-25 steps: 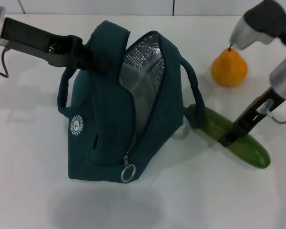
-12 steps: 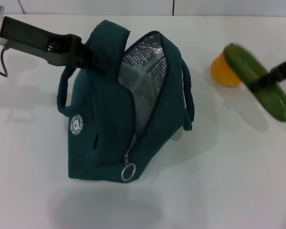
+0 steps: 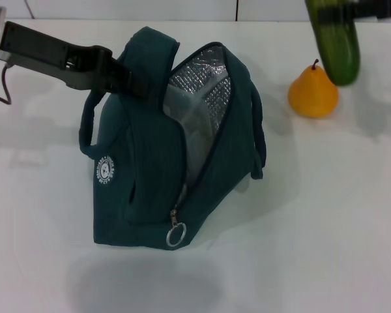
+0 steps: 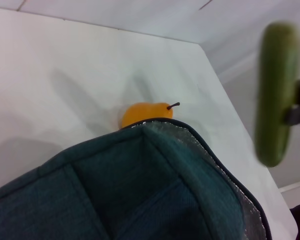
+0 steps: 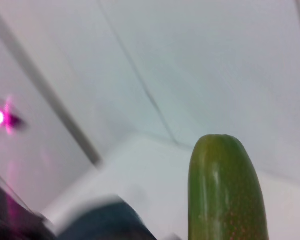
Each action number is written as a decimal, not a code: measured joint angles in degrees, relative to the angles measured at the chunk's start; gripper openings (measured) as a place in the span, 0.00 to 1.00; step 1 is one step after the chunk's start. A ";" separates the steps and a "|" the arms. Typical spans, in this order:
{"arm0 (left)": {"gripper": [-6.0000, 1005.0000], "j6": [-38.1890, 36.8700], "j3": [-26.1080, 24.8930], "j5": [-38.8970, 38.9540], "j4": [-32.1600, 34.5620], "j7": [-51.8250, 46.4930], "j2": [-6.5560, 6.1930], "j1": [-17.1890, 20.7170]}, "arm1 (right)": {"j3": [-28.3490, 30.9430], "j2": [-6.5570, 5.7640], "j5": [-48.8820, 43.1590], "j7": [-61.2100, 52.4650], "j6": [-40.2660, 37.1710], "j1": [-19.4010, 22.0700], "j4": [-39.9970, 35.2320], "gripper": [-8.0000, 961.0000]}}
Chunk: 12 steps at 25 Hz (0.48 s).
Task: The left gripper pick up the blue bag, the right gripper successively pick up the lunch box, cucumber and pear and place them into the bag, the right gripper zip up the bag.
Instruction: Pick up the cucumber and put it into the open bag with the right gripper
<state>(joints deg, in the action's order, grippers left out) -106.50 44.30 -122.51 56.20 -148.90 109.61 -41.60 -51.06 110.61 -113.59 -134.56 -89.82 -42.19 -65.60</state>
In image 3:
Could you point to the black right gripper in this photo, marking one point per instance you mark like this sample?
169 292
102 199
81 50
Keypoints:
378 8

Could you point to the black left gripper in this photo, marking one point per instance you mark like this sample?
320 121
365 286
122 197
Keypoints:
39 52

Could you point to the green cucumber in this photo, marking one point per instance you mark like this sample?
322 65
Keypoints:
340 49

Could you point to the clear container with blue-rimmed lid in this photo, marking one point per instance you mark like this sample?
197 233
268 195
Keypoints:
195 114

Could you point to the dark teal insulated lunch bag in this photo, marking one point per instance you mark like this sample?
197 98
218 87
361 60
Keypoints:
143 169

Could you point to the orange pear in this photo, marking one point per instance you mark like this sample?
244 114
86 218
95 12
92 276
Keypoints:
312 94

